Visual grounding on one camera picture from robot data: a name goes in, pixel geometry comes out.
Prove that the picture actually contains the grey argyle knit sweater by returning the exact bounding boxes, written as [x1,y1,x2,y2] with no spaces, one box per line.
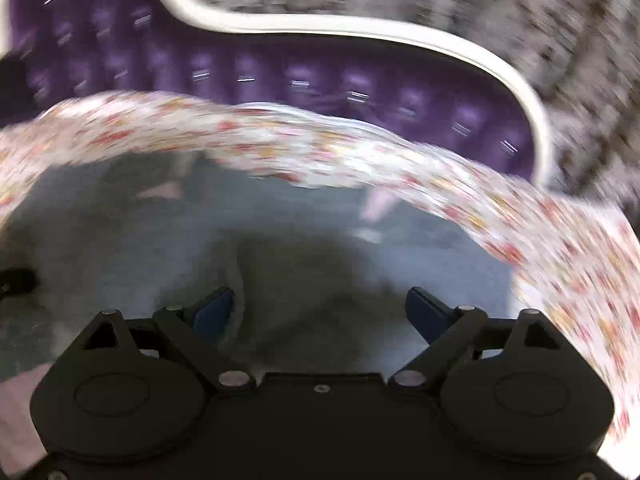
[1,155,511,378]

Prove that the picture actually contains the floral bed sheet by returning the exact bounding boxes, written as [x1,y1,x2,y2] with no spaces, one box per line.
[1,91,639,441]

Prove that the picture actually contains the grey damask curtain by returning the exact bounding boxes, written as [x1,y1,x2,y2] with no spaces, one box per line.
[206,0,639,211]

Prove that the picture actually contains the purple tufted white-framed headboard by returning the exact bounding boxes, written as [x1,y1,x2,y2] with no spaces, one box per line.
[1,0,552,186]

